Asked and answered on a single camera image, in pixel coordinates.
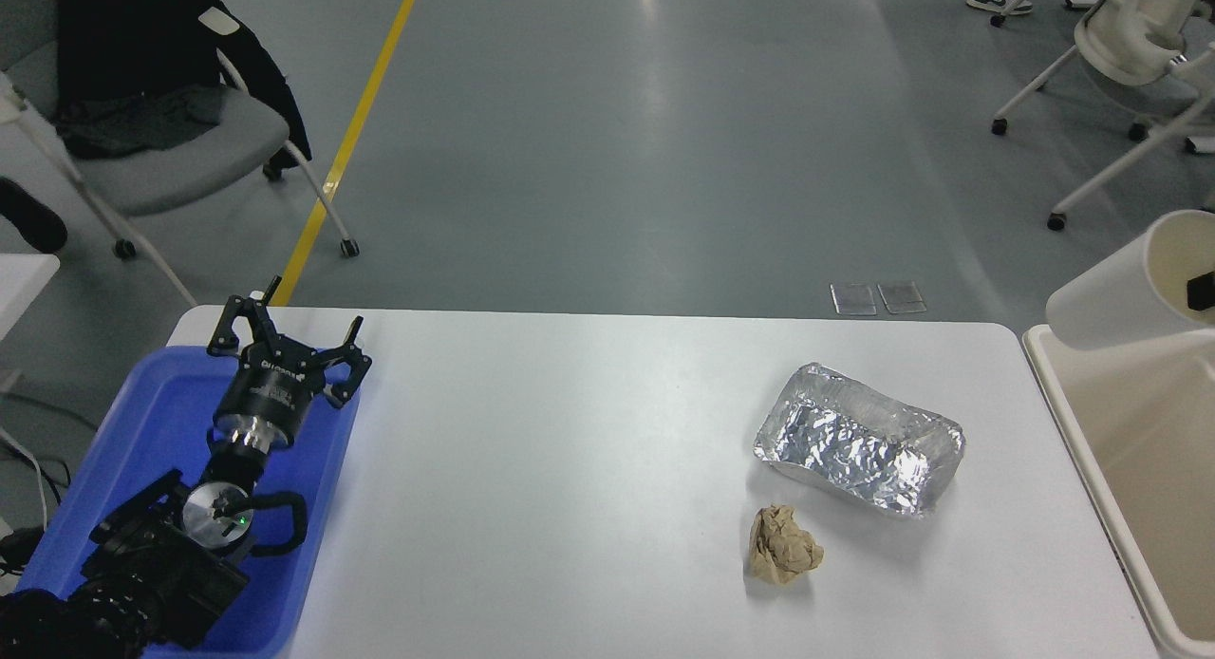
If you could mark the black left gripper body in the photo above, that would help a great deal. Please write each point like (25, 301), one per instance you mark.
(268, 391)

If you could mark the white paper cup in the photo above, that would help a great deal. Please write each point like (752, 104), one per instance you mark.
(1111, 298)

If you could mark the blue plastic tray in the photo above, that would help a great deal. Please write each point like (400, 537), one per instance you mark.
(152, 412)

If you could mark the large pale bin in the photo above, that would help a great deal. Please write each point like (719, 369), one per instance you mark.
(1149, 469)

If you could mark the white side table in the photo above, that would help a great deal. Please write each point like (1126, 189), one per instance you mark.
(19, 284)

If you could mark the dark grey folded garment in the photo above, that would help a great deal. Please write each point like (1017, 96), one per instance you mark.
(142, 118)

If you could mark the person's foot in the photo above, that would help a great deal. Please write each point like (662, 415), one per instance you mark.
(28, 217)

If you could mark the white office chair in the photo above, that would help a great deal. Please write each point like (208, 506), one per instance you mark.
(1130, 32)

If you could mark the black jacket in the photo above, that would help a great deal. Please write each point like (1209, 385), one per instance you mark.
(133, 32)

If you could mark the clear floor plate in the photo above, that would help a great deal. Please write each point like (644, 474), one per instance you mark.
(902, 296)
(852, 298)

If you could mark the white chair legs with castor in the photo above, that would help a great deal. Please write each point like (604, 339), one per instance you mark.
(1000, 19)

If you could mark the silver foil tray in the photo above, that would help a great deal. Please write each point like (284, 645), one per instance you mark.
(845, 441)

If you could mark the crumpled tan paper ball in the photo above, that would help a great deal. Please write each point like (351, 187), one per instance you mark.
(780, 545)

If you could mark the grey chair with white frame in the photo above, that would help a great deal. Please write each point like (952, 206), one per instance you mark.
(180, 160)

